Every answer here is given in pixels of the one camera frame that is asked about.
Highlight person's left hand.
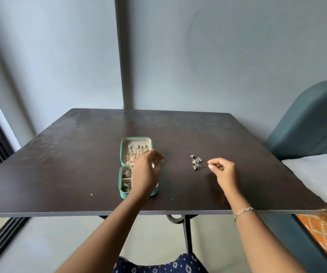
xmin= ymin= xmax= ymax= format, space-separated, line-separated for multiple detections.
xmin=131 ymin=150 xmax=165 ymax=198

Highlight person's right hand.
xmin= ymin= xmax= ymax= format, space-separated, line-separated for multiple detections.
xmin=207 ymin=158 xmax=241 ymax=195

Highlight person's right forearm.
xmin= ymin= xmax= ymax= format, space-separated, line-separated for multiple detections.
xmin=224 ymin=188 xmax=307 ymax=273

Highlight person's left forearm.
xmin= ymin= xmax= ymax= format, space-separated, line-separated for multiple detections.
xmin=55 ymin=193 xmax=152 ymax=273

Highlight gold earrings in lid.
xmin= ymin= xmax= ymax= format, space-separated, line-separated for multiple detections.
xmin=125 ymin=145 xmax=150 ymax=165

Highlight teal jewelry box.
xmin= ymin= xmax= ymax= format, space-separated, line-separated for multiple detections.
xmin=119 ymin=136 xmax=160 ymax=200

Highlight black metal table legs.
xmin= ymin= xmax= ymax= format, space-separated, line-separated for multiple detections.
xmin=97 ymin=214 xmax=199 ymax=255

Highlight teal padded bed headboard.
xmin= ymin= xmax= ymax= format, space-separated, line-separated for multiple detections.
xmin=265 ymin=80 xmax=327 ymax=161

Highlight white mattress sheet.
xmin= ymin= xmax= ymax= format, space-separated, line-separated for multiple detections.
xmin=281 ymin=152 xmax=327 ymax=219

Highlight navy patterned clothing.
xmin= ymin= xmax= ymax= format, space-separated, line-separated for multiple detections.
xmin=113 ymin=252 xmax=208 ymax=273

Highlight silver chain bracelet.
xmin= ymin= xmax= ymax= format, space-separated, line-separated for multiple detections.
xmin=234 ymin=207 xmax=256 ymax=222

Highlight teal bed frame side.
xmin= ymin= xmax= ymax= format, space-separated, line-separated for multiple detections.
xmin=253 ymin=214 xmax=327 ymax=273

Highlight dark vertical wall trim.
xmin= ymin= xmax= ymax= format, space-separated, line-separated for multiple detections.
xmin=114 ymin=0 xmax=134 ymax=110

